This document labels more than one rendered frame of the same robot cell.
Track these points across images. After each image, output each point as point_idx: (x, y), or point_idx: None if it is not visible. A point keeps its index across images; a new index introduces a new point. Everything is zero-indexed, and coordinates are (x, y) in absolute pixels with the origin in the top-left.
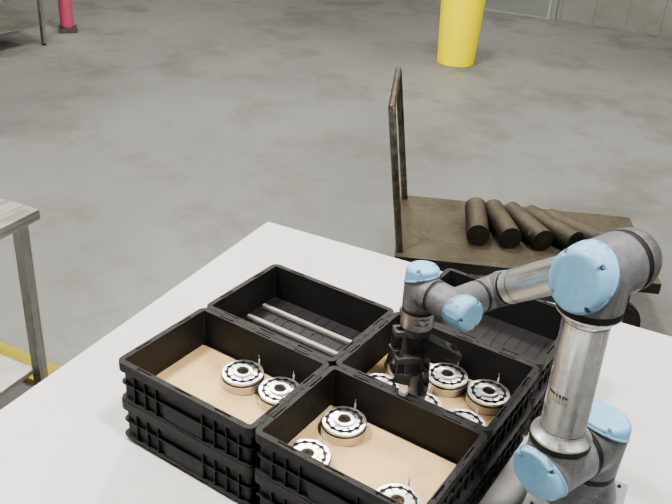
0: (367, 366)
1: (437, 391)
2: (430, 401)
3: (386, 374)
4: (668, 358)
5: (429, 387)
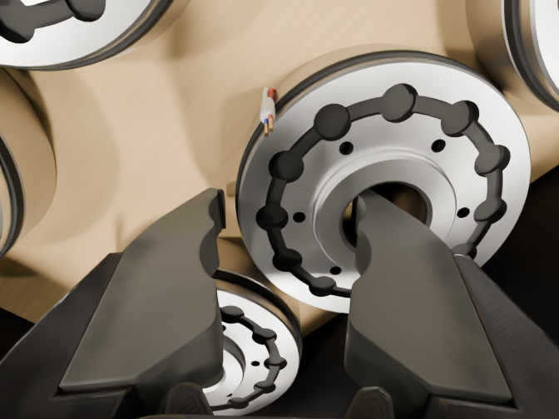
0: (4, 343)
1: (180, 2)
2: (376, 142)
3: (22, 253)
4: None
5: (126, 52)
